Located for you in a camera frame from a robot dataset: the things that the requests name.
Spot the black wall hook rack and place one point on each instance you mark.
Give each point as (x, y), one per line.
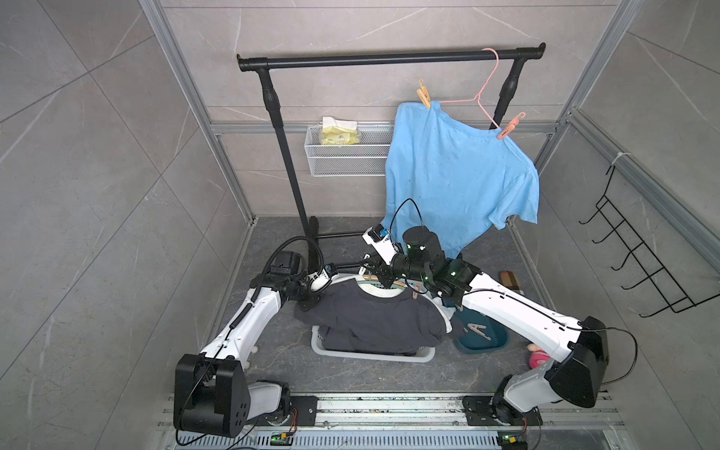
(654, 272)

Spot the white garment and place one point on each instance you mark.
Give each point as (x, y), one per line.
(446, 312)

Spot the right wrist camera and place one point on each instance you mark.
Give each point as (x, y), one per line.
(380, 239)

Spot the light blue t-shirt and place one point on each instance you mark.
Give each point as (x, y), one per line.
(456, 180)

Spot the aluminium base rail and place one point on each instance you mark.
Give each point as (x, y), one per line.
(412, 421)

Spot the teal clothespin tray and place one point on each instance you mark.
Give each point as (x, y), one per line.
(470, 343)

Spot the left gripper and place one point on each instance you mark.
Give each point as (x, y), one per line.
(313, 299)

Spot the pink wire hanger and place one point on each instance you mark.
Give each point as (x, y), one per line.
(477, 98)

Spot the dark grey garment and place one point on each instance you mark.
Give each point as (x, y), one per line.
(353, 320)

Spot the clothespins in tray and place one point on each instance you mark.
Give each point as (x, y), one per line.
(480, 330)

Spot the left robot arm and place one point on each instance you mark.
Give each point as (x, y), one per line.
(211, 393)

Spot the green plastic hanger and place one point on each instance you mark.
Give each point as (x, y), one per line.
(374, 288)

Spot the plaid case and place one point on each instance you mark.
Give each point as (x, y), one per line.
(510, 281)

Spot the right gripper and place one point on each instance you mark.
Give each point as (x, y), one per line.
(382, 271)

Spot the yellow tissue pack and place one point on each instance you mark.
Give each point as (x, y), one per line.
(335, 132)

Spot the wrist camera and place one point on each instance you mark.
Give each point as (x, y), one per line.
(380, 239)
(320, 280)

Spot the yellow clothespin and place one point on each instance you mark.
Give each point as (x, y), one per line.
(423, 94)

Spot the black clothes rack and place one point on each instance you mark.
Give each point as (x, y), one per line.
(263, 66)

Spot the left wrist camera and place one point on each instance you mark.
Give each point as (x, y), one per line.
(320, 280)

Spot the pink plush doll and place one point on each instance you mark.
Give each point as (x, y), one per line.
(538, 357)

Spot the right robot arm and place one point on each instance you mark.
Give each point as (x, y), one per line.
(578, 350)

